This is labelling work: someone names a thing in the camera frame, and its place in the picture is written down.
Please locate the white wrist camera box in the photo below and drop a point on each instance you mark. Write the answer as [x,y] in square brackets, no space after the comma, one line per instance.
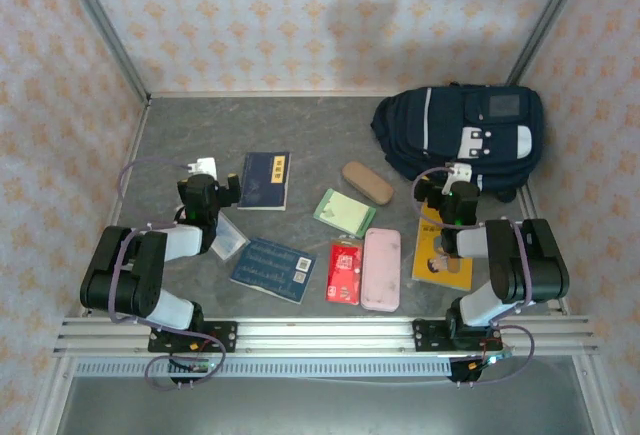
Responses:
[206,166]
[460,171]

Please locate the navy book with yellow label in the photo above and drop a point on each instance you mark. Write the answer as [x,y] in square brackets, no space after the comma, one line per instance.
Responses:
[264,181]

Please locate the navy blue student backpack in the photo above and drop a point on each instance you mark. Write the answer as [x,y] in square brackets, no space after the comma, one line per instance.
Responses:
[450,130]

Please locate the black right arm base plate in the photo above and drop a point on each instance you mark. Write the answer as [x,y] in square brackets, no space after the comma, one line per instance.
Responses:
[425,335]

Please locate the aluminium mounting rail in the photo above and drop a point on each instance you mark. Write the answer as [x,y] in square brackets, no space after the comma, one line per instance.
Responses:
[325,335]

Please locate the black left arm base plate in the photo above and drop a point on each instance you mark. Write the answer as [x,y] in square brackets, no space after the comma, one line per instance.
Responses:
[227,335]

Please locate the grey metal sheet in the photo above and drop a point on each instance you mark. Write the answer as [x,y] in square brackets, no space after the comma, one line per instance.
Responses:
[325,410]

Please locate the pink pencil case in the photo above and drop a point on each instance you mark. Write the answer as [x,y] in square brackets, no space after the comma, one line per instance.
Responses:
[381,270]

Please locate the brown glasses case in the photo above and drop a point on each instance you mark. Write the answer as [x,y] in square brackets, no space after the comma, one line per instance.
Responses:
[367,182]

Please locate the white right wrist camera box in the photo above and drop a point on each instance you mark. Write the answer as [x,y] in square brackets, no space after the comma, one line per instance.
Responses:
[460,171]

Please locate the navy booklet with QR codes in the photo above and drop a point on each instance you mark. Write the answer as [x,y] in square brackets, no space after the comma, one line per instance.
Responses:
[272,270]

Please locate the aluminium frame leg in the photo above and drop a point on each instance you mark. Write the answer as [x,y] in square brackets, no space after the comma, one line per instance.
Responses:
[50,400]
[592,400]

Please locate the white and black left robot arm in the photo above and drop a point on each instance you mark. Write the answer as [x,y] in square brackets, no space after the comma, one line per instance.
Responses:
[125,275]

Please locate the green notebook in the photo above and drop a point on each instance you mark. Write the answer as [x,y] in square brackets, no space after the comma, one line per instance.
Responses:
[345,211]

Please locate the red plastic packet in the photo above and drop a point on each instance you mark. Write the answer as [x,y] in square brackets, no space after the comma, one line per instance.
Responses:
[344,272]

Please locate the aluminium frame post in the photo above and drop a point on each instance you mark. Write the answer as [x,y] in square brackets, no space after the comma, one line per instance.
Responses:
[548,15]
[111,40]

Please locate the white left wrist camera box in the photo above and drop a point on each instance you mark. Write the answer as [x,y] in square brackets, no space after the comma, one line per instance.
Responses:
[206,166]

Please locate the clear plastic stationery pouch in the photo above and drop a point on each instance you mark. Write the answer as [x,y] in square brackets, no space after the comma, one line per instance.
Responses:
[230,237]

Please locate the small green circuit board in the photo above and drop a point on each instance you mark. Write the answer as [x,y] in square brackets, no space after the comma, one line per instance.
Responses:
[200,367]
[492,360]

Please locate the yellow picture book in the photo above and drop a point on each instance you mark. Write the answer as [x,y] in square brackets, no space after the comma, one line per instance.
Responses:
[435,270]

